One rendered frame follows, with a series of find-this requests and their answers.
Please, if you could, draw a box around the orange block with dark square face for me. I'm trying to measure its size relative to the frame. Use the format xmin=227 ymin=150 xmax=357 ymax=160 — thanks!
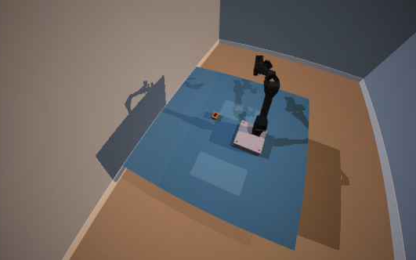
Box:
xmin=212 ymin=112 xmax=219 ymax=120

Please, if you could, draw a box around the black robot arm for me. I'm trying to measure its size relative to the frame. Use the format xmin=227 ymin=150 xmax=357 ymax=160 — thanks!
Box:
xmin=252 ymin=56 xmax=280 ymax=137

